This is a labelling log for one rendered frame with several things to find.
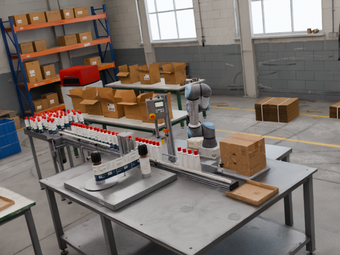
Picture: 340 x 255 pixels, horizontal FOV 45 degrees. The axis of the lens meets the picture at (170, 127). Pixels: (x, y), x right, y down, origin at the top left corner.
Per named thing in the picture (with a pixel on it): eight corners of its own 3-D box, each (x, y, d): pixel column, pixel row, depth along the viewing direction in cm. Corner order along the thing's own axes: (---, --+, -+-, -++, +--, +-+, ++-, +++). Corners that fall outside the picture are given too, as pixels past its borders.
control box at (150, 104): (148, 118, 393) (145, 98, 387) (166, 115, 394) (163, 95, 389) (149, 121, 383) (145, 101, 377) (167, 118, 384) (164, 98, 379)
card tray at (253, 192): (225, 196, 318) (225, 190, 317) (246, 183, 334) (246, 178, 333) (258, 206, 296) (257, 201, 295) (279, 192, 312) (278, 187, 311)
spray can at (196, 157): (194, 173, 356) (191, 151, 350) (198, 171, 359) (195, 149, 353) (198, 174, 352) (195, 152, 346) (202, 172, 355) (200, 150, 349)
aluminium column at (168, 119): (170, 162, 401) (160, 95, 382) (173, 161, 403) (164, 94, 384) (173, 163, 397) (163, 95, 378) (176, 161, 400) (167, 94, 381)
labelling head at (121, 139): (120, 159, 413) (116, 134, 406) (130, 155, 421) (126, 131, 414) (128, 162, 403) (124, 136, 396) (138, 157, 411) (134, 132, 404)
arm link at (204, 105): (212, 80, 377) (208, 102, 422) (200, 81, 376) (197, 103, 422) (214, 91, 372) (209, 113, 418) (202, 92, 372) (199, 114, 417)
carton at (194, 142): (187, 146, 437) (186, 139, 435) (195, 142, 445) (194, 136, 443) (198, 149, 426) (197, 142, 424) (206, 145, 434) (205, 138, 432)
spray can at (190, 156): (188, 171, 360) (185, 150, 354) (192, 169, 363) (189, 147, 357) (192, 173, 356) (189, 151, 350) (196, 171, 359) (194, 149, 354)
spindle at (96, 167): (93, 182, 363) (87, 152, 354) (102, 179, 368) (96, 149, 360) (99, 185, 356) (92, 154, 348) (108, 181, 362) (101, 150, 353)
